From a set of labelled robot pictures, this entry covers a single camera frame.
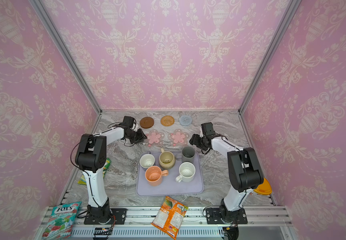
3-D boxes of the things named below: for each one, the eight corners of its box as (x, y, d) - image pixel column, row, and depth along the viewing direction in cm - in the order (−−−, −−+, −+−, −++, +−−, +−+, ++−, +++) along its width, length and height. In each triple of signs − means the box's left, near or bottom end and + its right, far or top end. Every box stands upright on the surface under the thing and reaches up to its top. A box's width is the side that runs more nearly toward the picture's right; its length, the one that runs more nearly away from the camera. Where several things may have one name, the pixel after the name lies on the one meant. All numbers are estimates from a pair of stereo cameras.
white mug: (175, 183, 85) (175, 178, 79) (175, 167, 91) (175, 162, 85) (194, 183, 85) (196, 178, 79) (193, 167, 91) (194, 162, 85)
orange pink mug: (144, 179, 87) (141, 174, 80) (156, 166, 92) (154, 160, 85) (155, 190, 83) (153, 185, 76) (167, 176, 88) (167, 170, 81)
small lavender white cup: (148, 174, 90) (145, 167, 83) (141, 165, 94) (138, 158, 86) (158, 166, 93) (156, 159, 86) (151, 158, 97) (148, 150, 90)
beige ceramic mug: (156, 168, 92) (155, 162, 85) (162, 155, 98) (161, 148, 91) (171, 173, 90) (170, 167, 83) (176, 159, 96) (176, 152, 89)
